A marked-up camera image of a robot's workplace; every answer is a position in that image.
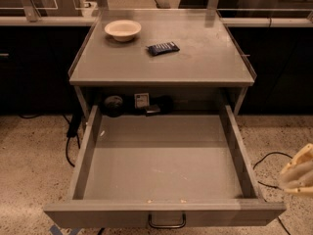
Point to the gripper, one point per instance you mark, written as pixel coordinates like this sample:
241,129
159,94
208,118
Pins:
299,175

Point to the grey top drawer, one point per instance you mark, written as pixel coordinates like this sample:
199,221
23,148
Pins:
167,172

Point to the white label box behind drawer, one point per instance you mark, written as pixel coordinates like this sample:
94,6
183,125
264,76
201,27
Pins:
142,100

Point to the black round object behind drawer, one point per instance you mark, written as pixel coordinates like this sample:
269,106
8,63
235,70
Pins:
113,106

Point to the grey cabinet table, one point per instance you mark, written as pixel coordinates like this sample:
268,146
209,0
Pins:
207,55

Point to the dark blue snack packet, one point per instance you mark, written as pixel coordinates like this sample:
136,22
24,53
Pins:
163,48

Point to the white bowl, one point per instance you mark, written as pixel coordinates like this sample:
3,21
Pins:
123,30

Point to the black power adapter left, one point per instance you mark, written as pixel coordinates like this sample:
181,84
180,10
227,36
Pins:
74,125

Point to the blue tape cross on floor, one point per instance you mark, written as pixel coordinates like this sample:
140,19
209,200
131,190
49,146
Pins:
55,230

